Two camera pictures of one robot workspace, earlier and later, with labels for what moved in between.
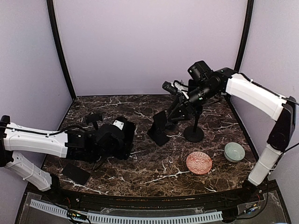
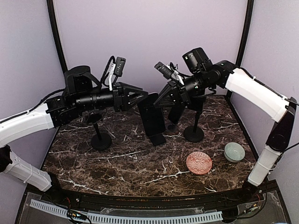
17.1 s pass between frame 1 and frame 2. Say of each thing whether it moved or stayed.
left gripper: moved
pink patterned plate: stayed
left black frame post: stayed
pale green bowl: stayed
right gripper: moved
